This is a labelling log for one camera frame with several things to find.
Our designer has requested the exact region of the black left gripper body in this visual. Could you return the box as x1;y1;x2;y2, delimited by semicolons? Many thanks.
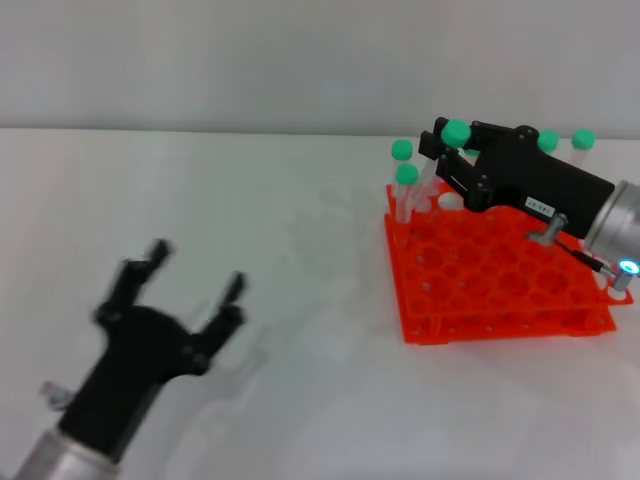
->
57;304;222;465

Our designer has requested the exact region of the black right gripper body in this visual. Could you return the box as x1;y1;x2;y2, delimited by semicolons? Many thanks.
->
464;121;616;239

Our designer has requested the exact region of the orange plastic test tube rack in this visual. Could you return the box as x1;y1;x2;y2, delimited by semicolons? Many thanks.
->
383;182;634;347

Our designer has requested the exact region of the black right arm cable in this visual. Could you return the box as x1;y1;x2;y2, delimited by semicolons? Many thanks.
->
523;213;609;274

